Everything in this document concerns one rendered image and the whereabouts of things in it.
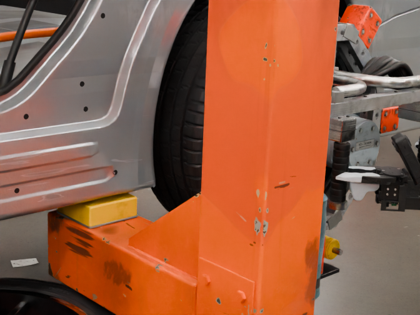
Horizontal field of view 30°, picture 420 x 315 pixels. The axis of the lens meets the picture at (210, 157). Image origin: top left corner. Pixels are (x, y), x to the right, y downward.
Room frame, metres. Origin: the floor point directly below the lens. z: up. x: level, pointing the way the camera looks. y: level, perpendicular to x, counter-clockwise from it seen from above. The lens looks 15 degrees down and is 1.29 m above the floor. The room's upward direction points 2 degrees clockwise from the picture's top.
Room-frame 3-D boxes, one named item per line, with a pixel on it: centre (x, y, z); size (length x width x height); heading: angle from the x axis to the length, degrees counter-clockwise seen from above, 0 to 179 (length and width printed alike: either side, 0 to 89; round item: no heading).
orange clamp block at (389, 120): (2.15, -0.47, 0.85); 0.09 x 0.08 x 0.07; 134
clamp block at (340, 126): (1.67, -0.26, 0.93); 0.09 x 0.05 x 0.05; 44
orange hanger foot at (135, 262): (1.59, 0.14, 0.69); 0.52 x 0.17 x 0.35; 44
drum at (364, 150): (1.88, -0.29, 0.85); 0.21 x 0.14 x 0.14; 44
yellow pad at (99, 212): (1.72, 0.26, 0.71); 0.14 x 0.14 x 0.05; 44
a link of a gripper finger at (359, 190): (1.62, -0.32, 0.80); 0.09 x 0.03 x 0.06; 97
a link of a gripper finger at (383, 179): (1.62, -0.37, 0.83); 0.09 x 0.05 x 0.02; 97
